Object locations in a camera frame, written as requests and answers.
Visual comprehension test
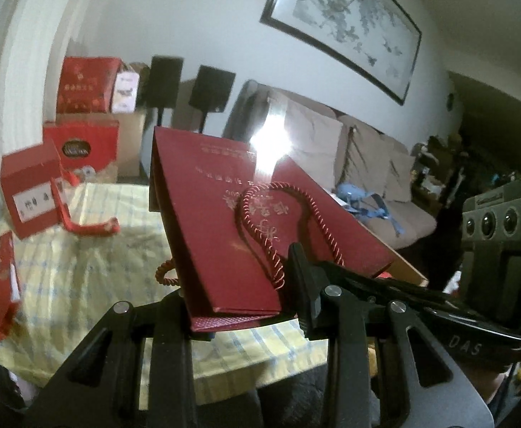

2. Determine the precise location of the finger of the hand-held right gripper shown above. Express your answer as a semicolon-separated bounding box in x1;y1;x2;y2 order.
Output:
318;261;467;322

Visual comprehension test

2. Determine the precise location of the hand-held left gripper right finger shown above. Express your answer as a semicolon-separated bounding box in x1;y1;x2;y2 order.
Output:
287;241;495;428

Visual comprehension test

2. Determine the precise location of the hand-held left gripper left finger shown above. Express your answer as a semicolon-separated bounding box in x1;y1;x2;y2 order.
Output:
26;292;199;428

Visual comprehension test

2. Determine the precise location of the cardboard box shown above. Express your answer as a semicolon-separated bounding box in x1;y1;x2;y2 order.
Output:
374;250;428;287

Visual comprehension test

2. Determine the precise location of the dark red paper bag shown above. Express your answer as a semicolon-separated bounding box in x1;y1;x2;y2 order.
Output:
148;126;396;334

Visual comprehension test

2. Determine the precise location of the small red ribbon box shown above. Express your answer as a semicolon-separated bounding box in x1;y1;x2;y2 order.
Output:
0;143;121;239

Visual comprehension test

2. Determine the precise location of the brown sofa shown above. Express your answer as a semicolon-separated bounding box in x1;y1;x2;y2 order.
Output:
222;80;440;250

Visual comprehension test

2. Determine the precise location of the cluttered dark shelf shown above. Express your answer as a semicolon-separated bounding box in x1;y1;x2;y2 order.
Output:
410;134;521;215

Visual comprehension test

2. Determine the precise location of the yellow checked tablecloth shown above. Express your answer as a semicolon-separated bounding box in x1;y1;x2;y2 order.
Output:
0;183;333;411

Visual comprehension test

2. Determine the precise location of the person's dark clothing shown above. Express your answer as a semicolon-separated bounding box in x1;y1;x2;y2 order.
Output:
189;361;333;428

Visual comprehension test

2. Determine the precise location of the brown sofa cushion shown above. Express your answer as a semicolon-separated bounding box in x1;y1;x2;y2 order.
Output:
269;93;344;183
383;147;415;201
334;125;388;192

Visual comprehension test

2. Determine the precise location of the bright lamp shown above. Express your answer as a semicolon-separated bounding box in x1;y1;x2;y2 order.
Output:
249;122;294;174

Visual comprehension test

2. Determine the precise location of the brown cardboard carton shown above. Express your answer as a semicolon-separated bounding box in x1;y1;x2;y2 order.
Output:
57;107;154;179

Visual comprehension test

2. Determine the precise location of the red chocolate gift box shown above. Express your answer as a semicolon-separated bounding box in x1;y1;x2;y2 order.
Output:
43;120;121;179

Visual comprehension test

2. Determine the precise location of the white pink carton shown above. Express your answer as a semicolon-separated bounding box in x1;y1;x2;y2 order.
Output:
111;70;141;114

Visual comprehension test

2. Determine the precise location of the large red gift box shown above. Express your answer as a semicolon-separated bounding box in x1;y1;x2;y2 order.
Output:
56;56;123;114

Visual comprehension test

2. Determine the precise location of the framed ink painting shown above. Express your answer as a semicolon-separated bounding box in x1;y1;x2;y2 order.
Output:
260;0;423;107

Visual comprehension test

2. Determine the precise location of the white curtain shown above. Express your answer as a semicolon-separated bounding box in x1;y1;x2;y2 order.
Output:
0;0;92;250

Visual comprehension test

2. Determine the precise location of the blue strap harness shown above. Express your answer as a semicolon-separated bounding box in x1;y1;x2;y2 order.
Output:
334;182;406;235

